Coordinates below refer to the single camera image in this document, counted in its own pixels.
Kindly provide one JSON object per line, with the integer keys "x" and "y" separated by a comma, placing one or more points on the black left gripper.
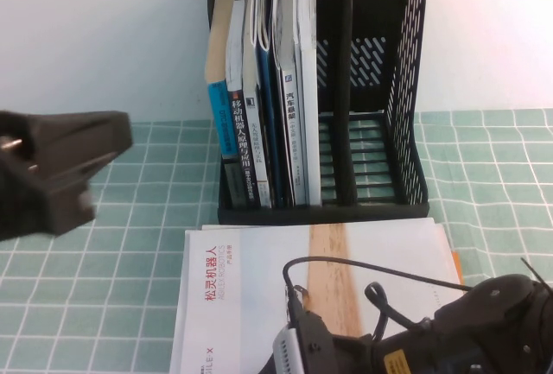
{"x": 17, "y": 201}

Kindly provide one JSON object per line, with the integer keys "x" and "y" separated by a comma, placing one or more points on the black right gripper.
{"x": 345, "y": 356}

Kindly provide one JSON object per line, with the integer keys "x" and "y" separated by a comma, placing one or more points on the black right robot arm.
{"x": 497, "y": 318}

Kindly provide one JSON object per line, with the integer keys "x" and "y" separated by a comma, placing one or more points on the orange cover book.
{"x": 458, "y": 268}

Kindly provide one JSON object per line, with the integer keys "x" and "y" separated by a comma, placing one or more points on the black mesh book holder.
{"x": 389, "y": 214}

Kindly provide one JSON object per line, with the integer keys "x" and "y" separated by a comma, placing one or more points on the cyan spine book tan pages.
{"x": 220, "y": 119}

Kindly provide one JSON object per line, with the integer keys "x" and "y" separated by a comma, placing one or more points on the black spine robotics book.
{"x": 242, "y": 141}

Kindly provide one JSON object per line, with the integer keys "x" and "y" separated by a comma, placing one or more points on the grey spine book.
{"x": 257, "y": 149}

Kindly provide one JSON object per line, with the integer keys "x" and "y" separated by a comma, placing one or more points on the white spine automotive book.
{"x": 294, "y": 132}

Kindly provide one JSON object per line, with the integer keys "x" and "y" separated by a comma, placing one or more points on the large white cover book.
{"x": 312, "y": 132}

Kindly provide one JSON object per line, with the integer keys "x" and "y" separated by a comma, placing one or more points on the green checked tablecloth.
{"x": 129, "y": 283}

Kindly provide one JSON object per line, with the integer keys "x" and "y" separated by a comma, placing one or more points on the thin blue cover booklet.
{"x": 264, "y": 102}

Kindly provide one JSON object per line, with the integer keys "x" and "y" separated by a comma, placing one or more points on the thin dark navy booklet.
{"x": 276, "y": 132}

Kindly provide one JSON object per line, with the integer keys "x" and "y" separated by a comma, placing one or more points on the grey vented wrist camera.
{"x": 287, "y": 348}

